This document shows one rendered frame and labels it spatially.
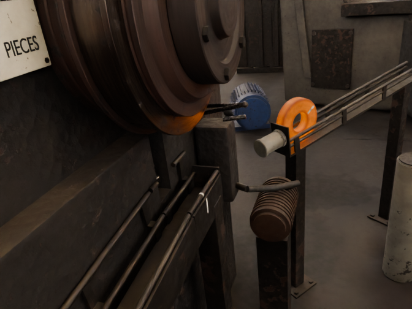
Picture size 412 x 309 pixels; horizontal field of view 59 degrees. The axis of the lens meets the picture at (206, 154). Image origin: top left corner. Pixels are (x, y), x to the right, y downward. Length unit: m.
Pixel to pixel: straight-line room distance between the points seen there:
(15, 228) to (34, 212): 0.04
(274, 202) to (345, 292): 0.62
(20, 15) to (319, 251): 1.52
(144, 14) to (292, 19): 2.95
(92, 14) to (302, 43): 2.98
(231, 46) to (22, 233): 0.49
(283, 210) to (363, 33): 2.39
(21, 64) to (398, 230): 1.36
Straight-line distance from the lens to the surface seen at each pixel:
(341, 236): 1.88
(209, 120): 1.02
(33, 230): 0.56
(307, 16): 3.41
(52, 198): 0.62
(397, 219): 1.53
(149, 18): 0.55
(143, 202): 0.76
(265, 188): 1.10
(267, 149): 1.12
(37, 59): 0.60
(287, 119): 1.19
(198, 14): 0.56
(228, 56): 0.72
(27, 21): 0.59
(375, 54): 3.32
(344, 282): 1.65
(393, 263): 1.65
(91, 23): 0.54
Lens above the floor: 1.15
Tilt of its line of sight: 25 degrees down
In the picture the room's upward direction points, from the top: 7 degrees counter-clockwise
